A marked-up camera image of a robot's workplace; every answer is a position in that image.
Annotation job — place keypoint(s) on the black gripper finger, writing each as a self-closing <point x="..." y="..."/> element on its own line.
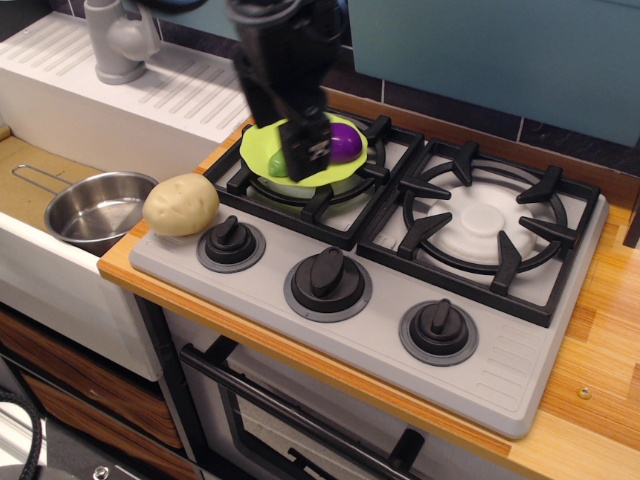
<point x="306" y="146"/>
<point x="262" y="85"/>

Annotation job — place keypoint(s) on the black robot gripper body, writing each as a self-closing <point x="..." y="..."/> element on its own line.
<point x="303" y="35"/>

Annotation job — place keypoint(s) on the purple toy eggplant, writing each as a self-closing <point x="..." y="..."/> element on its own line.
<point x="346" y="146"/>

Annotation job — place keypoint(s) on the beige toy potato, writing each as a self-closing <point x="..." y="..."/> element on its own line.
<point x="182" y="205"/>

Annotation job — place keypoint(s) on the light green plastic plate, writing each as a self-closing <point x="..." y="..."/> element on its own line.
<point x="259" y="144"/>

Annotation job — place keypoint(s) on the small steel pot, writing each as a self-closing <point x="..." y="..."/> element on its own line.
<point x="95" y="213"/>

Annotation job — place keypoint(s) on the white sink unit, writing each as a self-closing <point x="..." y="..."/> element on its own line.
<point x="65" y="123"/>

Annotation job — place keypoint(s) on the black left burner grate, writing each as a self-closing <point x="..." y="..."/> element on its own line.
<point x="335" y="213"/>

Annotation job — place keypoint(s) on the black burner grate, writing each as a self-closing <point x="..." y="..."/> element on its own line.
<point x="335" y="213"/>
<point x="502" y="234"/>

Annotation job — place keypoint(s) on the black left stove knob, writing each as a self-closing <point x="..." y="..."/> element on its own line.
<point x="231" y="246"/>

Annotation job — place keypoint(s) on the black stove knob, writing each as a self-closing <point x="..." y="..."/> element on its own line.
<point x="439" y="333"/>
<point x="328" y="287"/>
<point x="231" y="246"/>

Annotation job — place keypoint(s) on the black middle stove knob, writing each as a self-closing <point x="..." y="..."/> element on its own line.
<point x="328" y="287"/>

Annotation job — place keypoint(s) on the grey toy faucet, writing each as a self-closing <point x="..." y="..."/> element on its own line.
<point x="121" y="46"/>

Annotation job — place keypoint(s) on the grey toy stove top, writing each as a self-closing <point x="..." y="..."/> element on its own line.
<point x="499" y="387"/>

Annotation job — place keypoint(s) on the black right stove knob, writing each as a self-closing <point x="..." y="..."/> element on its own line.
<point x="439" y="333"/>

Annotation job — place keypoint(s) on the toy oven door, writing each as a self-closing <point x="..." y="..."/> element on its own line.
<point x="306" y="436"/>

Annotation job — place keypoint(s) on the black right burner grate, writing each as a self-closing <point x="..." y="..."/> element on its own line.
<point x="502" y="234"/>

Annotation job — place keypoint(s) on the wooden drawer front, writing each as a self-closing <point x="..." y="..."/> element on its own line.
<point x="86" y="391"/>

